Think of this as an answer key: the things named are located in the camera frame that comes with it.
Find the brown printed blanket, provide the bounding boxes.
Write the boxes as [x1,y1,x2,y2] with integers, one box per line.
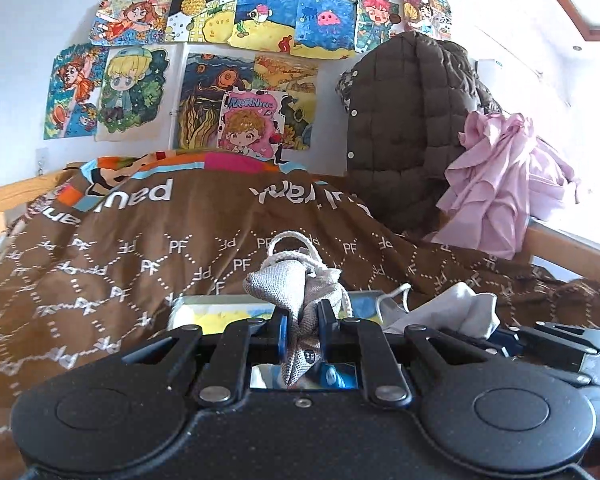
[0,152,600,480]

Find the orange landscape wall drawing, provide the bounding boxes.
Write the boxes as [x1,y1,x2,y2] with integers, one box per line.
[252,55,321,97]

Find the pink garment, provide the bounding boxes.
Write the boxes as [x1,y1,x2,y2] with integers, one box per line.
[432,110,583,261]

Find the pink jellyfish wall drawing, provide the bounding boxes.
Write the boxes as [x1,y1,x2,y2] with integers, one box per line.
[292,0,359,59]

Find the wooden bed frame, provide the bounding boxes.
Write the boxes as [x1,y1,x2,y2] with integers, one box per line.
[0,167,600,281]

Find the blond child wall drawing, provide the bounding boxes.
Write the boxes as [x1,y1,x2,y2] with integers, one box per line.
[95,45,174,142]

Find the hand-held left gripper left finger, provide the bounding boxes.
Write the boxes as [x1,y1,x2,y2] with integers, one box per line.
[121,307,291,407]

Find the red-haired character wall drawing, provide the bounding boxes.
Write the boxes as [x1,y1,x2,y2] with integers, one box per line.
[355,0,407,54]

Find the blue fish wall drawing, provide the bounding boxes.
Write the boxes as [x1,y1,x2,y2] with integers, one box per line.
[227,0,302,54]

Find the pineapple wall drawing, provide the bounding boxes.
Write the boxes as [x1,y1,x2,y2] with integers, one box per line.
[165,0,239,44]

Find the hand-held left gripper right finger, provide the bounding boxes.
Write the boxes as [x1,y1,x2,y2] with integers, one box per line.
[316,300,481,407]

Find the orange mermaid wall drawing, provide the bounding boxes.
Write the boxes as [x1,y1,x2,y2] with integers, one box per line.
[44,45,109,141]

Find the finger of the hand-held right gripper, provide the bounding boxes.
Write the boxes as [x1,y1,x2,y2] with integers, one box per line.
[519,322,600,356]
[442,327,590,387]

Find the flying girl wall drawing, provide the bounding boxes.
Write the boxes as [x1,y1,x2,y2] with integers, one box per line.
[90,0,174,47]

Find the fan character wall drawing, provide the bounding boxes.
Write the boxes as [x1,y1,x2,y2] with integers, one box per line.
[401,0,454,42]

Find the pink anime wall drawing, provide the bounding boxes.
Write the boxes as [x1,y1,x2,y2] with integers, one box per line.
[215,89,284,159]

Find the grey drawstring pouch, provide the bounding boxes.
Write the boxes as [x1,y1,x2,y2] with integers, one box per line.
[243,230,353,388]

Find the brown quilted jacket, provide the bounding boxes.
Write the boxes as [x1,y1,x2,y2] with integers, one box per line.
[336,32,506,241]

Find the starry sea wall drawing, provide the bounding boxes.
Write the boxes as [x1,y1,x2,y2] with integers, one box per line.
[172,52,257,151]

